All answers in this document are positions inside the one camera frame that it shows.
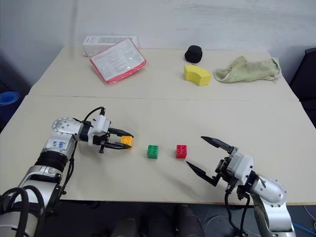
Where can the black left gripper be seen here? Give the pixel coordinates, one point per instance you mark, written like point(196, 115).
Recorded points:
point(106, 140)

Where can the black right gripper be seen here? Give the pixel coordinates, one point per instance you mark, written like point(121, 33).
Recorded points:
point(222, 169)

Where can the orange toy brick cube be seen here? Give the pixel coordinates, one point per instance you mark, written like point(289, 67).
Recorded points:
point(127, 140)

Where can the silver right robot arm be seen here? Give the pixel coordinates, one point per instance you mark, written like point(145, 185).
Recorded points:
point(271, 190)

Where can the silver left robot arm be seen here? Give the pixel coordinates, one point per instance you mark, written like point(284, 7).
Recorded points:
point(61, 128)

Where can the red toy brick cube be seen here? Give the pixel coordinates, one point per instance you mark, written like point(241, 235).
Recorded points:
point(182, 151)

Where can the green toy brick cube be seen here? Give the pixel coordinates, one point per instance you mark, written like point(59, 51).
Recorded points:
point(153, 151)

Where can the red-edged paper in plastic sleeve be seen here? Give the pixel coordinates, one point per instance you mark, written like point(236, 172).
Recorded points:
point(118, 61)

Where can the yellow curved foam block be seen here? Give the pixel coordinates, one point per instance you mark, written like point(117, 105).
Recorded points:
point(197, 74)

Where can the white cardboard box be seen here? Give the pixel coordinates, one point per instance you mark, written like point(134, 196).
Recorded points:
point(93, 47)

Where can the pale green cloth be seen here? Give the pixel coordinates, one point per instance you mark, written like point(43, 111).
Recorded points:
point(248, 69)

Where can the black round foam object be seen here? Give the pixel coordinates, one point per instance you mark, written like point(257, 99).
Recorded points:
point(193, 53)

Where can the blue round container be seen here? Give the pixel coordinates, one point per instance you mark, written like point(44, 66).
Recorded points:
point(8, 97)

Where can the dark chair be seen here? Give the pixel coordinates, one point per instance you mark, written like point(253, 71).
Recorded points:
point(304, 79)

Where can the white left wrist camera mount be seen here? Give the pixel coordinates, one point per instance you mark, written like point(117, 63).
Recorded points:
point(101, 126)

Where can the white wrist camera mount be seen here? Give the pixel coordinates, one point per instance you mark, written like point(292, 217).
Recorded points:
point(240, 168)
point(101, 126)

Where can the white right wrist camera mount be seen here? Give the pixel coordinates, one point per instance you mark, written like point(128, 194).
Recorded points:
point(240, 168)

